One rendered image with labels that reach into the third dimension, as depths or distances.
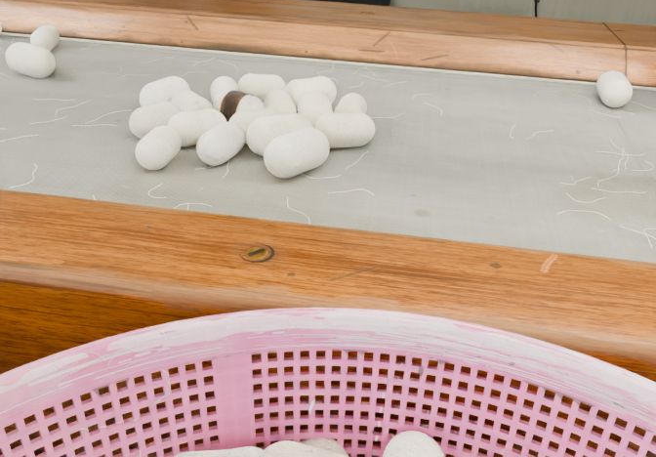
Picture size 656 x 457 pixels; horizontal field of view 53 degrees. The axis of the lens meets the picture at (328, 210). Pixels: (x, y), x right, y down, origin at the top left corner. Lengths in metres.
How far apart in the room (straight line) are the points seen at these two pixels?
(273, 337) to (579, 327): 0.09
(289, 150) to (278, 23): 0.25
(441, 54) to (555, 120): 0.13
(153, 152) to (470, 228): 0.16
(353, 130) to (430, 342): 0.19
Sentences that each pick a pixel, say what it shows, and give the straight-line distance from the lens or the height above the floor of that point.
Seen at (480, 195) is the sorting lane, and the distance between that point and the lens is 0.34.
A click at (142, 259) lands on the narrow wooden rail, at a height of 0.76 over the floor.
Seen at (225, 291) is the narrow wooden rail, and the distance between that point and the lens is 0.21.
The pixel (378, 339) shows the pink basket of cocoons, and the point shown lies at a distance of 0.20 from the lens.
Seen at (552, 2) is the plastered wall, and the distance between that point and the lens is 2.50.
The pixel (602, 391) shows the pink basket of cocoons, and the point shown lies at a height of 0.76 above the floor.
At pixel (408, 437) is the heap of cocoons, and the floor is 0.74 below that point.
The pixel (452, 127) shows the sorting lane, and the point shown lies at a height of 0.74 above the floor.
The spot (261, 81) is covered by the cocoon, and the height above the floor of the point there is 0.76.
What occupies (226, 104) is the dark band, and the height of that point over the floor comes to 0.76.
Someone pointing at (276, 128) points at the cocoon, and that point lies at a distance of 0.35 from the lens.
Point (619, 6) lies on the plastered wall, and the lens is 2.54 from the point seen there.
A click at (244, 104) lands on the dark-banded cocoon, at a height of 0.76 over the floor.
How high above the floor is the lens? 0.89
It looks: 29 degrees down
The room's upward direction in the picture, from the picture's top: 3 degrees clockwise
